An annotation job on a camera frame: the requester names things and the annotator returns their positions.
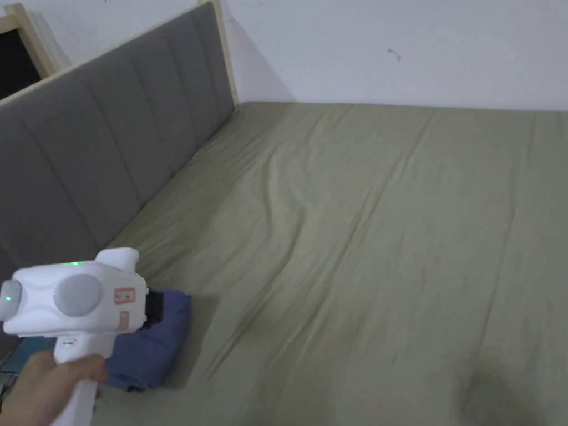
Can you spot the dark blue shirt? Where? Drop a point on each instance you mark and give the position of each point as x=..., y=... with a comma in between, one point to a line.
x=151, y=350

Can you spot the wooden framed dark board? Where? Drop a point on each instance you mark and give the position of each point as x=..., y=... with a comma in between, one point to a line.
x=17, y=57

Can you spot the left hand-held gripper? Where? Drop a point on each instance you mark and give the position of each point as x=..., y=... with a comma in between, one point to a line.
x=66, y=297

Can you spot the grey padded headboard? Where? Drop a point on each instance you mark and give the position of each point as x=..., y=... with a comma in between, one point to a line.
x=102, y=146

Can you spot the person's left hand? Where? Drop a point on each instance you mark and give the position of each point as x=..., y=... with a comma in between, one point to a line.
x=49, y=386

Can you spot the bed with pale green sheet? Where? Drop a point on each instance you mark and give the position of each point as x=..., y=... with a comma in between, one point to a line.
x=355, y=248

